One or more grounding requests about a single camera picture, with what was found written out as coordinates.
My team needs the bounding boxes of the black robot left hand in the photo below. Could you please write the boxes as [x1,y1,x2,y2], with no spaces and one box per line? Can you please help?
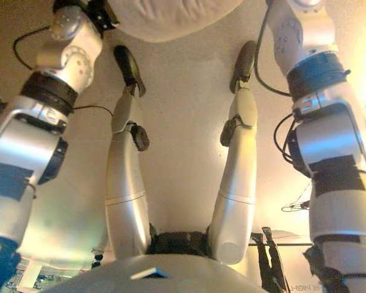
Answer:
[89,0,121,34]

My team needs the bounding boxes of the white fringed cushion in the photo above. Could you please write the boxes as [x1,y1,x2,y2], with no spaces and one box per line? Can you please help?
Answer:
[105,0,244,43]

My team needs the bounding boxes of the silver robot left leg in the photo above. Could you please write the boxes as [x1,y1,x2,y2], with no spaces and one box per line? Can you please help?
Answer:
[104,45,150,260]

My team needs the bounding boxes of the silver robot leg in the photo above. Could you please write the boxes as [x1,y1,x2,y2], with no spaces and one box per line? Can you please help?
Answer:
[104,45,150,260]
[209,40,259,266]

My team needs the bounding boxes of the silver robot right leg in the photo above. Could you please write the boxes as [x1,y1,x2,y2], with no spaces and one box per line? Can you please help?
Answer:
[209,40,259,266]

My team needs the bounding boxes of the silver robot torso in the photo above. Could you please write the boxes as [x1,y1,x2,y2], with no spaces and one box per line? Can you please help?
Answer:
[39,224,263,293]

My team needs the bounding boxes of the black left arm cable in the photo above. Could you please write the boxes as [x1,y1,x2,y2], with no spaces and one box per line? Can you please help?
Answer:
[13,26,114,117]

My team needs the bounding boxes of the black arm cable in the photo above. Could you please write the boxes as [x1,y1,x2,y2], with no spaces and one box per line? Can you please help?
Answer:
[254,5,297,167]
[13,26,114,117]

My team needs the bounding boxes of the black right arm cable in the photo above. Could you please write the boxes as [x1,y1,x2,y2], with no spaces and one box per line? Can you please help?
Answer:
[254,5,297,167]

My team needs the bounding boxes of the black hanging strap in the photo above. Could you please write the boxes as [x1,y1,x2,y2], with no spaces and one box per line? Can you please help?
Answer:
[251,226,285,293]

